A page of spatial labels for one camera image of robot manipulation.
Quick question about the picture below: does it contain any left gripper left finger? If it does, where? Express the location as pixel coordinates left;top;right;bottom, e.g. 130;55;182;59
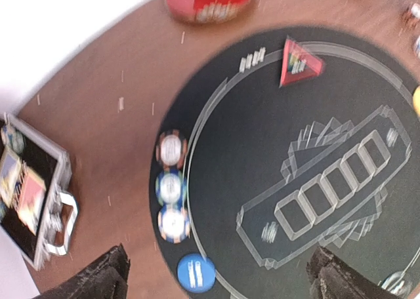
38;244;130;299

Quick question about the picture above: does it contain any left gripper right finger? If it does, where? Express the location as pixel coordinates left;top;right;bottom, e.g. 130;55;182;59
306;247;397;299

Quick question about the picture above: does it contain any blue round blind button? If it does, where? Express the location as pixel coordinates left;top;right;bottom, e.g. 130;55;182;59
177;253;216;293

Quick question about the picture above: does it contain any green chip stack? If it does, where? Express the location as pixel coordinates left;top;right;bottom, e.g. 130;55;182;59
155;170;187;207

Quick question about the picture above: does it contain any orange round blind button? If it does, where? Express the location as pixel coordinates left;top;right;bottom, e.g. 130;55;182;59
412;86;420;117

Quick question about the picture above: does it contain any red black triangle dealer marker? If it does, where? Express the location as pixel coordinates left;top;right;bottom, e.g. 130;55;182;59
280;36;325;87

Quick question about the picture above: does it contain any white blue chip stack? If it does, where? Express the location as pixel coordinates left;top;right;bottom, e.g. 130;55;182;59
413;36;420;58

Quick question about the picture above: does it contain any clear round dealer puck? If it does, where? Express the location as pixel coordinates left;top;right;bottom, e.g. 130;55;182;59
379;271;413;298

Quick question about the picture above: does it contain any aluminium poker case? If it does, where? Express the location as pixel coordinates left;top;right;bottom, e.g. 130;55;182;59
1;113;79;271

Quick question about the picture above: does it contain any round black poker mat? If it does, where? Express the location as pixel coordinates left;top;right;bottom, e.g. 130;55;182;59
157;26;419;298

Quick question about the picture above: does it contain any red plate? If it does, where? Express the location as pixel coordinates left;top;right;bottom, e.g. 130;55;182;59
165;0;253;24

